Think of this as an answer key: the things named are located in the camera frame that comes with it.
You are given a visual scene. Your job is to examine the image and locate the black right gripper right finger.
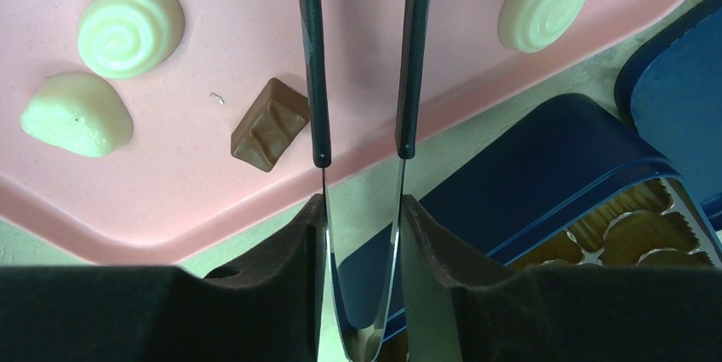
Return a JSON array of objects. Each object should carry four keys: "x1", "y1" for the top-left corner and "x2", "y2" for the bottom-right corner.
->
[{"x1": 399, "y1": 195, "x2": 721, "y2": 361}]

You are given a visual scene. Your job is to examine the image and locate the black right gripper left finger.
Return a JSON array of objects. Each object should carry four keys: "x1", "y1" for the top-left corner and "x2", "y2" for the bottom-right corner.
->
[{"x1": 1, "y1": 195, "x2": 325, "y2": 361}]

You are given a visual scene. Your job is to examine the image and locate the dark rectangular chocolate piece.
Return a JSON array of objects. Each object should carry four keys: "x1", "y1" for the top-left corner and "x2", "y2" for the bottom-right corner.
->
[{"x1": 230, "y1": 78, "x2": 310, "y2": 172}]

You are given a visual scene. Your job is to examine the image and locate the white chocolate piece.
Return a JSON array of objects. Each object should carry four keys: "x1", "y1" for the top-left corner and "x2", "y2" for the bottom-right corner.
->
[
  {"x1": 497, "y1": 0, "x2": 586, "y2": 54},
  {"x1": 77, "y1": 0, "x2": 186, "y2": 79},
  {"x1": 20, "y1": 72, "x2": 134, "y2": 158}
]

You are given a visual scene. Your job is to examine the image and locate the black handled metal tongs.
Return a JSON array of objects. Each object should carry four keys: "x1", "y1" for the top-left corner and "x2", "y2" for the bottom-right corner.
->
[{"x1": 299, "y1": 0, "x2": 430, "y2": 361}]

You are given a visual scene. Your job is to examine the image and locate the blue chocolate tin box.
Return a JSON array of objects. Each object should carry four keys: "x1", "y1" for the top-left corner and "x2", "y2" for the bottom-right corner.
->
[{"x1": 337, "y1": 93, "x2": 722, "y2": 362}]

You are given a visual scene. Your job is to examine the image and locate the pink plastic tray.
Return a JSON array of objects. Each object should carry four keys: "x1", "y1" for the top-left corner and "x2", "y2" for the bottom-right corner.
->
[{"x1": 1, "y1": 0, "x2": 683, "y2": 264}]

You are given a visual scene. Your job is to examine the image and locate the dark blue tin lid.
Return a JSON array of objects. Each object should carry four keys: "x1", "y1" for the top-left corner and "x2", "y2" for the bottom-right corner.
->
[{"x1": 614, "y1": 0, "x2": 721, "y2": 231}]

